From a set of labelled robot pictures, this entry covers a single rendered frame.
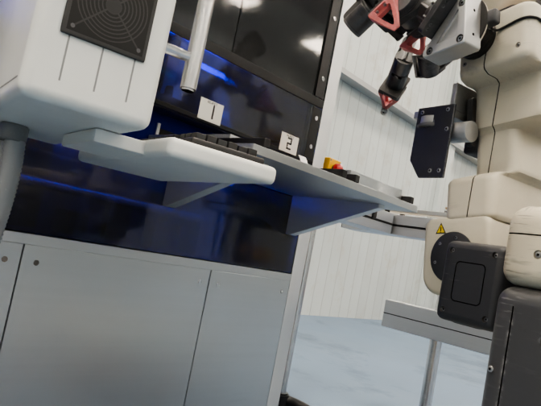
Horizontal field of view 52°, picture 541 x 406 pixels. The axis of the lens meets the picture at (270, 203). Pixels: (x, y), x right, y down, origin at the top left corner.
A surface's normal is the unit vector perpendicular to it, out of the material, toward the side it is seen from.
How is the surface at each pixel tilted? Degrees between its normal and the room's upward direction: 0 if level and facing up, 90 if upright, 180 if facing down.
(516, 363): 90
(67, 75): 90
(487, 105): 90
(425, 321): 90
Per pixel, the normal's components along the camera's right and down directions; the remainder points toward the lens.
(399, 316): -0.68, -0.19
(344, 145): 0.73, 0.09
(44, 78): 0.58, 0.04
